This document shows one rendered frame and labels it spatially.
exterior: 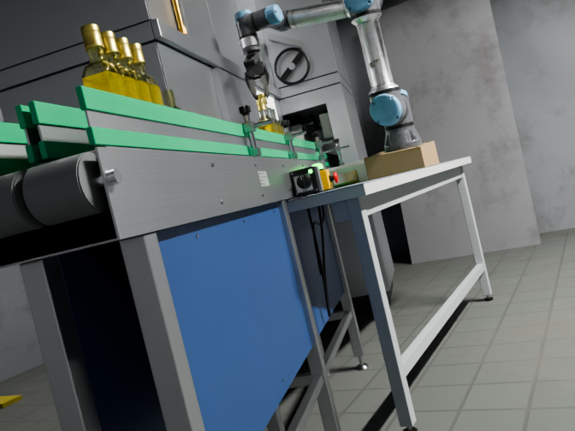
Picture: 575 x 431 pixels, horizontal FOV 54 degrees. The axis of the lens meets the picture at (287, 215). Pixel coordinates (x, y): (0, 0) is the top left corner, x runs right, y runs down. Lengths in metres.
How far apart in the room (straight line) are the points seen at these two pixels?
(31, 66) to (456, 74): 3.42
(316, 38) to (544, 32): 2.20
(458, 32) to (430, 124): 0.73
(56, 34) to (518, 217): 3.48
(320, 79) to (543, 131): 2.22
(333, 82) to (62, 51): 1.75
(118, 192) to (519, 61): 4.48
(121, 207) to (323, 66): 2.71
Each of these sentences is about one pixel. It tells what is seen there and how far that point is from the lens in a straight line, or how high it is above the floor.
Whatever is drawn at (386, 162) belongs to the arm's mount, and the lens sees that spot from 2.29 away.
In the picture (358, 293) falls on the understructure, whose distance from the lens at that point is 3.40.
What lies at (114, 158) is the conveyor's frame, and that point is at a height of 0.86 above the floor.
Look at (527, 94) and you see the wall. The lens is 5.02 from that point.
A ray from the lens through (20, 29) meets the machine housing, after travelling 2.16.
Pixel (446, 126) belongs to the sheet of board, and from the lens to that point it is 4.72.
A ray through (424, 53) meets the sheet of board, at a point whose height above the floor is 1.63.
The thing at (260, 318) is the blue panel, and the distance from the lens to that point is 1.26.
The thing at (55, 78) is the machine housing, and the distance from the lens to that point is 2.06.
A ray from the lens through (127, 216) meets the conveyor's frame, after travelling 0.78.
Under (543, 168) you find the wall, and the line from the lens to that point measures 5.02.
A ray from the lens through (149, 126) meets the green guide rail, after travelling 0.96.
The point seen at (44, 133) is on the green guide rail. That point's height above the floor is 0.92.
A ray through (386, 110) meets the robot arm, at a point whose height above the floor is 0.99.
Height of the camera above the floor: 0.76
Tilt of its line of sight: 2 degrees down
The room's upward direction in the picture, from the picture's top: 14 degrees counter-clockwise
